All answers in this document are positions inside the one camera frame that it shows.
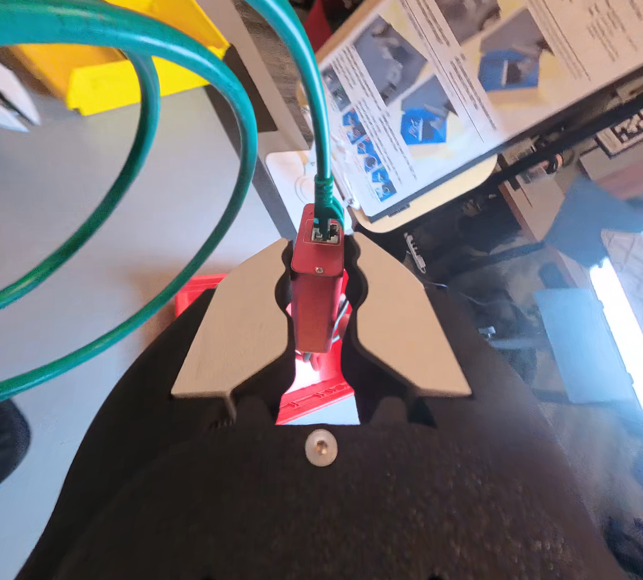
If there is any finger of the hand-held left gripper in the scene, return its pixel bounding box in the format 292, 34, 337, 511
0, 65, 42, 134

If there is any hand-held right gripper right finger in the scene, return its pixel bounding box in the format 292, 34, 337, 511
345, 232, 473, 421

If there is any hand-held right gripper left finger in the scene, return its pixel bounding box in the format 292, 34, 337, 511
171, 237, 294, 418

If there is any red metal port box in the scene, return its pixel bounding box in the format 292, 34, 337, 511
290, 203, 350, 355

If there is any red plastic bin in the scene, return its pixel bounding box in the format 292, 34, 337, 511
174, 274, 361, 426

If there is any green ethernet cable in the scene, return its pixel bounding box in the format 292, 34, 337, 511
0, 0, 347, 402

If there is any instruction sheet on clipboard stand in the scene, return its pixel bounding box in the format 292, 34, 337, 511
311, 0, 643, 235

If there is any white stand base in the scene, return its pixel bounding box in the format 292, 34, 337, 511
265, 150, 360, 239

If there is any printed instruction poster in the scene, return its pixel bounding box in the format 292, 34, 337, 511
317, 0, 643, 219

